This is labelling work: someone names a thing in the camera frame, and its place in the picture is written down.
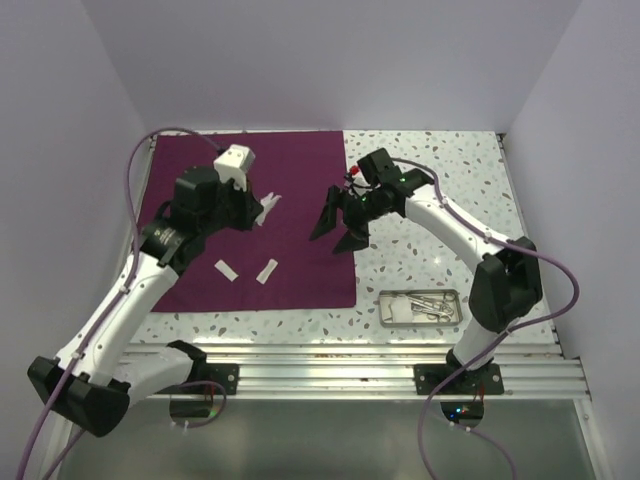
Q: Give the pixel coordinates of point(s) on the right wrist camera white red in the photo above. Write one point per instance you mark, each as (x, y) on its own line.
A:
(354, 175)

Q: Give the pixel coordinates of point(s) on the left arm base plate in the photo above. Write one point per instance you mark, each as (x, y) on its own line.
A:
(226, 375)

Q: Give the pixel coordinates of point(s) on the aluminium rail frame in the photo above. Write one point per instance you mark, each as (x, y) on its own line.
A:
(385, 372)

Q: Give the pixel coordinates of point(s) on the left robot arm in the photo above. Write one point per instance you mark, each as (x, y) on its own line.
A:
(84, 382)

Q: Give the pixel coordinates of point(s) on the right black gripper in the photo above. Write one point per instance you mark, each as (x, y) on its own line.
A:
(330, 215)

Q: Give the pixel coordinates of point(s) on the white strip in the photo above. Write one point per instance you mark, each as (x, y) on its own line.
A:
(266, 272)
(228, 272)

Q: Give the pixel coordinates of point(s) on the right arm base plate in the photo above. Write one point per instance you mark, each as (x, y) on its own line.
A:
(486, 380)

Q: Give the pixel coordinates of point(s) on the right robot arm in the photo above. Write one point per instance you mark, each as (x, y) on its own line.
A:
(506, 281)

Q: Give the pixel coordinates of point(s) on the white gauze pad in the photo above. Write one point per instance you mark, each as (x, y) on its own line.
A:
(402, 314)
(399, 300)
(267, 203)

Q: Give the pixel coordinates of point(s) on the steel forceps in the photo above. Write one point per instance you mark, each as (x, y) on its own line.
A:
(432, 302)

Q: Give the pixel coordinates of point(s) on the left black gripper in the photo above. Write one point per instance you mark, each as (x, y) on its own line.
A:
(250, 205)

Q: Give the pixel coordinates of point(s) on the purple cloth mat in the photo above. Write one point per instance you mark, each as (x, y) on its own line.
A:
(300, 167)

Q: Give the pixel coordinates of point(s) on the metal tray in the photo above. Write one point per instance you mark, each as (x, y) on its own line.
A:
(386, 317)

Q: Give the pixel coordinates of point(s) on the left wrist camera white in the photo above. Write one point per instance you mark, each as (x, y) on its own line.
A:
(233, 165)

